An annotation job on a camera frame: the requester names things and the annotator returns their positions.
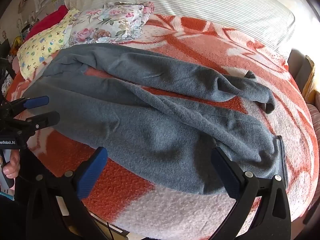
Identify white paper sheets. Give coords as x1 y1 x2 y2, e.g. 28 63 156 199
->
34 0 51 13

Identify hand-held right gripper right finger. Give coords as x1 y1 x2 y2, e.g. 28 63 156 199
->
207 147 292 240

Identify white striped bedding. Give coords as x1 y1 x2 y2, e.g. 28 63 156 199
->
64 0 295 58

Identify grey fleece pants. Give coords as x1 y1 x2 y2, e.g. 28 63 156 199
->
21 43 289 196

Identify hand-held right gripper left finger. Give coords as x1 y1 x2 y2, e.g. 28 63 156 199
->
25 147 130 240

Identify orange and white blanket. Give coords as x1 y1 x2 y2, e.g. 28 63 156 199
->
5 14 318 240

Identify floral pillow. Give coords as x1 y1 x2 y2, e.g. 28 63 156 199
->
69 1 155 46

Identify yellow patterned pillow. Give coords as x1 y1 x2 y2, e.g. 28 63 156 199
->
17 8 82 78

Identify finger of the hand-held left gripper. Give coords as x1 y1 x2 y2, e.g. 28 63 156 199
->
15 95 50 111
7 111 60 136

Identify grey wooden armchair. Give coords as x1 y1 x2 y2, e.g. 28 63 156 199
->
287 49 320 103

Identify person's left hand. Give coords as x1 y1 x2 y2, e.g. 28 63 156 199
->
0 151 21 179

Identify black cable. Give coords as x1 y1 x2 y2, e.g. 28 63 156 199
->
91 212 129 239

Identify red cloth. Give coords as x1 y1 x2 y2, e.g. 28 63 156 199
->
24 5 69 42

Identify striped sofa cushion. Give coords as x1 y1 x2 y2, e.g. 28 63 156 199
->
306 102 320 132

